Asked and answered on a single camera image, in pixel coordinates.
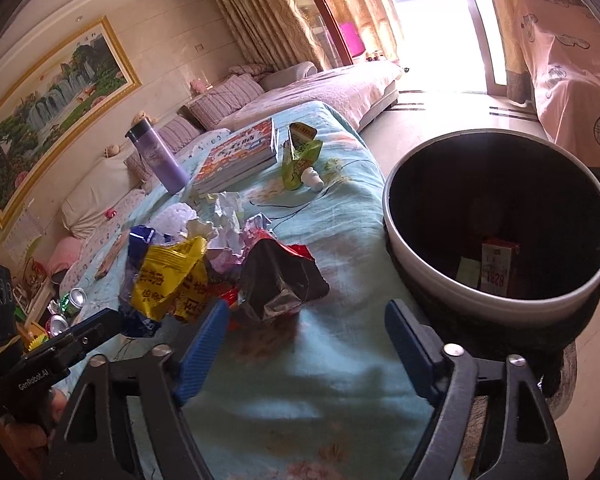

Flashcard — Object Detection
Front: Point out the red crushed can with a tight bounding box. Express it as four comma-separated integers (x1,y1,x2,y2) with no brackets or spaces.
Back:
45,314,70,339

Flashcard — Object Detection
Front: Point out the black white-rimmed trash bin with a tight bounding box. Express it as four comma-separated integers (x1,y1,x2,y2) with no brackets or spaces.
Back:
381,128,600,361

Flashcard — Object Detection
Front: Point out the left beige curtain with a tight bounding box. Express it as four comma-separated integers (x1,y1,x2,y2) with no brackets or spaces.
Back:
215,0,330,72

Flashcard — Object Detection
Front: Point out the stack of colourful books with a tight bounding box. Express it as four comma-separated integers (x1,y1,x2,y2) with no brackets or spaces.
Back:
194,117,278,195

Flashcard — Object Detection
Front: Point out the red black snack bag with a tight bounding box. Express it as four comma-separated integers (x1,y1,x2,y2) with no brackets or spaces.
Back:
212,233,329,330

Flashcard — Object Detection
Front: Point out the purple water bottle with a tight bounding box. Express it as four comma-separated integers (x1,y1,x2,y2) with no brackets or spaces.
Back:
125,120,189,194

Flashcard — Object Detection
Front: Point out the pink heart-pattern covered furniture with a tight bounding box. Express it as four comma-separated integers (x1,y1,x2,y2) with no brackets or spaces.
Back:
516,0,600,168

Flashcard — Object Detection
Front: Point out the wooden remote-like block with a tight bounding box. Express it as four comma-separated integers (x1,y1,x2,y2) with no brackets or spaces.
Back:
94,229,130,281

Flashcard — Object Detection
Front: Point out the person's left hand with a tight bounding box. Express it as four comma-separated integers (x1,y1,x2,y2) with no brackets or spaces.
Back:
45,388,68,426

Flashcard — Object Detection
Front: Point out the yellow snack bag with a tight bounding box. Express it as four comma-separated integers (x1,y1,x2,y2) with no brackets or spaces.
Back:
130,236,209,323

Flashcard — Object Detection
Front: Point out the green carton box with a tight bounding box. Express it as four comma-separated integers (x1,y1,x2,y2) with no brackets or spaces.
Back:
455,257,481,289

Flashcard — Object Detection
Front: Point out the white foam fruit net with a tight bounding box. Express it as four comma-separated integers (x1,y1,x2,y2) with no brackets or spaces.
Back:
147,203,198,240

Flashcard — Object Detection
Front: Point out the red white 1928 box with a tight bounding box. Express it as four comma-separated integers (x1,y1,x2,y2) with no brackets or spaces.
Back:
479,238,519,297

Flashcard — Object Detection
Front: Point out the cream plush toy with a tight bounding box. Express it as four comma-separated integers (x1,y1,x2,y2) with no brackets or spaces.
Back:
131,110,157,127

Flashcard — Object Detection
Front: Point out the sofa with striped cushions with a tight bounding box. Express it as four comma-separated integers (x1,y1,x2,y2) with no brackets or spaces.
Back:
46,60,402,274

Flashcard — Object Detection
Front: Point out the green crushed can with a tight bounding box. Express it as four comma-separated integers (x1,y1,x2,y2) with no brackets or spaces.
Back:
59,287,87,318

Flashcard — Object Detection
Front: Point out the framed waterfall painting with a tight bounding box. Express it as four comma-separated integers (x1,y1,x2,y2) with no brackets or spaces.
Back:
0,16,142,228

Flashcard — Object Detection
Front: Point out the white paper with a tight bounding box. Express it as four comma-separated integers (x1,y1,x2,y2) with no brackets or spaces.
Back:
186,192,272,274

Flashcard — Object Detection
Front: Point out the floral turquoise table cloth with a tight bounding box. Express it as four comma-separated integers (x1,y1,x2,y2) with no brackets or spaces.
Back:
54,100,462,480

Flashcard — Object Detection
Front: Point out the dark blue snack bag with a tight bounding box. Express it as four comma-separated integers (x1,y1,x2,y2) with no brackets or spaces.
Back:
118,226,173,338

